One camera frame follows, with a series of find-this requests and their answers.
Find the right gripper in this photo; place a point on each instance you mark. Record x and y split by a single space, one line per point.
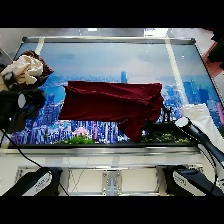
160 127

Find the dark red garment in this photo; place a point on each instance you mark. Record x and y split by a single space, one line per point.
110 100

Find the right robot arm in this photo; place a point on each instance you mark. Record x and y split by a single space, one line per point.
200 136

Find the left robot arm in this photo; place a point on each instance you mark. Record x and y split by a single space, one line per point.
37 182

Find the white garment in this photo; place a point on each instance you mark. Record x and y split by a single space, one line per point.
208 121

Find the black garment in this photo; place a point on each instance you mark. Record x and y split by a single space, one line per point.
218 51
36 100

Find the brown garment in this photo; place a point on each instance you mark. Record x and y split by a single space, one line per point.
46 68

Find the cream garment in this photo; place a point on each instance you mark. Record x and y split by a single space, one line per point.
26 68

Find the silver frame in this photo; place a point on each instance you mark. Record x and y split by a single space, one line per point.
100 151

